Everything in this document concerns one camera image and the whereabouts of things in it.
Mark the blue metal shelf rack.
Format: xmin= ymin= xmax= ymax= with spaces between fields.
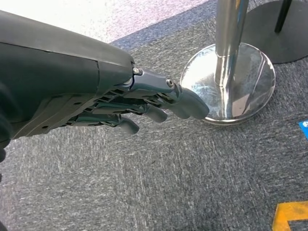
xmin=298 ymin=119 xmax=308 ymax=141

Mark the chrome stanchion with round base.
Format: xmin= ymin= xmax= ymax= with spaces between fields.
xmin=180 ymin=0 xmax=276 ymax=126

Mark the yellow floor tape outline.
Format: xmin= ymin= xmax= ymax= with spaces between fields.
xmin=272 ymin=201 xmax=308 ymax=231

